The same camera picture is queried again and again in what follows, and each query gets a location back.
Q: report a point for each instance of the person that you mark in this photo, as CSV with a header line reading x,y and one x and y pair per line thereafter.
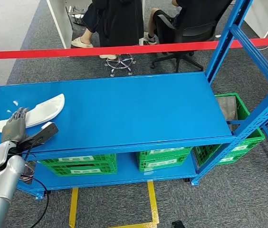
x,y
119,22
153,22

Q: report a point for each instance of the red barrier tape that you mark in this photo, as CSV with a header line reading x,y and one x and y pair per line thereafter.
x,y
124,49

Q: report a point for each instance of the white desk panel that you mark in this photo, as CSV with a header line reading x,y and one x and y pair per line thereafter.
x,y
60,22

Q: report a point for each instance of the grey cardboard sheet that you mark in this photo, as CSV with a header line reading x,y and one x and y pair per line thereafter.
x,y
226,108

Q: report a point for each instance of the black office chair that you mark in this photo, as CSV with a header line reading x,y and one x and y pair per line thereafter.
x,y
196,33

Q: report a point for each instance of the white plastic body panel part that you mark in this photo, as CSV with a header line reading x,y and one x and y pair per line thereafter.
x,y
43,110

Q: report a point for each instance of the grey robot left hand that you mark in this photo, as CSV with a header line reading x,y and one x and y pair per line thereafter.
x,y
15,130

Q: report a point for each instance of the chrome stool base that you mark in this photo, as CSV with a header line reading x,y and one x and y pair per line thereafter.
x,y
121,63

